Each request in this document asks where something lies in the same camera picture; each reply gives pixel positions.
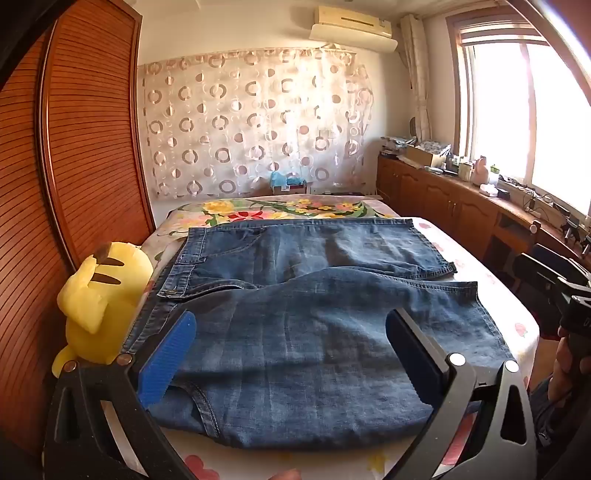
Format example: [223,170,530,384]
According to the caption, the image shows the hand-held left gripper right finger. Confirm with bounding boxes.
[385,307,539,480]

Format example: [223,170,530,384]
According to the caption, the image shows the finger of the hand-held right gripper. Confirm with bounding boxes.
[513,253,575,296]

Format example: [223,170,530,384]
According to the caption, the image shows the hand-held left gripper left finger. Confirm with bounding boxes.
[44,309,199,480]

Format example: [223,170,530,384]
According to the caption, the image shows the blue denim pants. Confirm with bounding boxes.
[122,217,518,450]

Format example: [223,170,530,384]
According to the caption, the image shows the person's right hand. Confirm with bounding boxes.
[553,325,579,389]

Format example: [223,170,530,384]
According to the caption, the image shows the bed with floral sheet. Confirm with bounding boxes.
[99,194,541,480]

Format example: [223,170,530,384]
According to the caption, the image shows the yellow plush toy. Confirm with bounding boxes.
[52,241,155,376]

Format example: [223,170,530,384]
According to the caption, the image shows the long wooden cabinet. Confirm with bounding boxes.
[376,152,591,278]

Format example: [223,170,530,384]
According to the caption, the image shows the wooden-framed window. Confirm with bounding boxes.
[445,9,591,217]

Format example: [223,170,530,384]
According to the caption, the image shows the floral pillow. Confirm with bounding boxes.
[168,198,384,227]

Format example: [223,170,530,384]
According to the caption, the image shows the cardboard box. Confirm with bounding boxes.
[405,141,451,168]

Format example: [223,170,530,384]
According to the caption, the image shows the white window curtain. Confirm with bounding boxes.
[399,14,432,144]

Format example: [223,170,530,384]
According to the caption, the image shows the sheer circle-pattern curtain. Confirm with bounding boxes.
[137,46,375,199]

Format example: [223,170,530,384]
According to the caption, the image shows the white air conditioner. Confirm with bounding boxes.
[314,6,393,38]

